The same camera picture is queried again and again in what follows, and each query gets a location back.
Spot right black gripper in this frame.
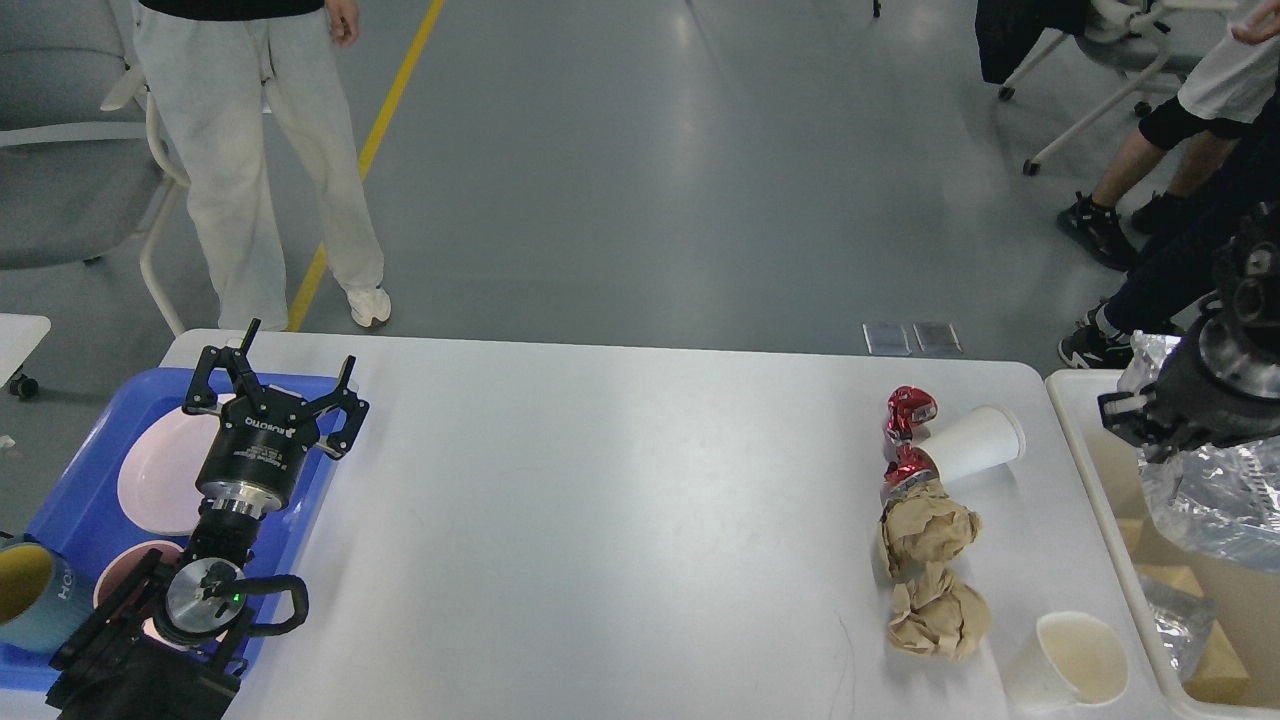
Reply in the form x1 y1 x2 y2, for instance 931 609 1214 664
1097 320 1279 462

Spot small foil piece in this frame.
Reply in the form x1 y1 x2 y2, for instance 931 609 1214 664
1116 332 1279 573

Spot white paper cup lying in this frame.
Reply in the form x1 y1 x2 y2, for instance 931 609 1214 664
915 404 1027 483

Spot seated person black clothes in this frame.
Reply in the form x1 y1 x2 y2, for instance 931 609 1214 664
1059 1 1277 369

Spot pink plate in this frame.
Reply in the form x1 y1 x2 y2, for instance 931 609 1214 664
116 409 221 536

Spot blue plastic tray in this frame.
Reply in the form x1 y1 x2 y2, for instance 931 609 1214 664
1 366 337 694

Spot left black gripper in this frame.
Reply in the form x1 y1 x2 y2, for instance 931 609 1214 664
180 318 369 521

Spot crumpled brown paper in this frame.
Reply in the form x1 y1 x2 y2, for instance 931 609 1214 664
879 479 992 661

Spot teal mug yellow inside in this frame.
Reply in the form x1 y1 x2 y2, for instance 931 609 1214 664
1 542 95 656

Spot standing person grey trousers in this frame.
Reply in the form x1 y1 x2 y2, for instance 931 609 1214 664
133 1 392 331

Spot office chair with jacket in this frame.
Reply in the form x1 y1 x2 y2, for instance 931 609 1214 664
975 1 1240 176

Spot pink mug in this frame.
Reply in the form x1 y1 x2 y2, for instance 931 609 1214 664
93 539 192 651

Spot white paper cup front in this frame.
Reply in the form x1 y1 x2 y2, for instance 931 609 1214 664
1001 611 1129 712

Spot crushed red can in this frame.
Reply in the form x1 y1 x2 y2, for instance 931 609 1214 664
881 386 940 506

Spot aluminium foil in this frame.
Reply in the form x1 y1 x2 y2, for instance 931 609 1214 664
1137 565 1219 682

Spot white side table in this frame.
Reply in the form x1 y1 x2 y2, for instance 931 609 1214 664
1 313 51 400

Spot white plastic bin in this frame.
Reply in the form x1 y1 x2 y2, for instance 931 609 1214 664
1044 368 1280 719

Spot white rolling chair left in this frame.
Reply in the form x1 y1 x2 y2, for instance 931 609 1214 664
1 1 188 334

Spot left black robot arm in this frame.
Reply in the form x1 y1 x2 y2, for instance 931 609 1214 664
46 322 369 719

